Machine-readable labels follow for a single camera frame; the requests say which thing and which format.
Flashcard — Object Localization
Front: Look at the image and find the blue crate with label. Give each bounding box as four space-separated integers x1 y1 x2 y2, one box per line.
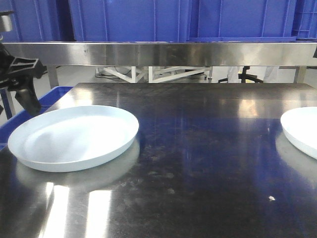
188 0 317 42

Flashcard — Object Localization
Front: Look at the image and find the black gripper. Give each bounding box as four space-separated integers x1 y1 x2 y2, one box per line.
0 43 45 116

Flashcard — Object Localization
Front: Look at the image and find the light blue plate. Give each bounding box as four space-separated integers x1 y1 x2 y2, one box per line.
280 107 317 159
7 105 139 173

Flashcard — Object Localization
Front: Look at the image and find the blue crate upper middle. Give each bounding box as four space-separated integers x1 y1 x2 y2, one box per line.
69 0 192 42

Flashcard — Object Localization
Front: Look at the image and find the white frame in background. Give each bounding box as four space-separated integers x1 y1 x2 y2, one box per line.
95 66 213 83

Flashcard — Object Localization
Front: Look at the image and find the blue crate upper left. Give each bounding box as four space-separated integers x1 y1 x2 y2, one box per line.
0 0 74 42

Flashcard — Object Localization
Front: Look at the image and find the stainless steel shelf rail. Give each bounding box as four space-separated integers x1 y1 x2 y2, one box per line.
4 42 317 66

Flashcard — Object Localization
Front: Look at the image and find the open blue bin left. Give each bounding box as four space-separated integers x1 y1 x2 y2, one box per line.
0 86 72 150

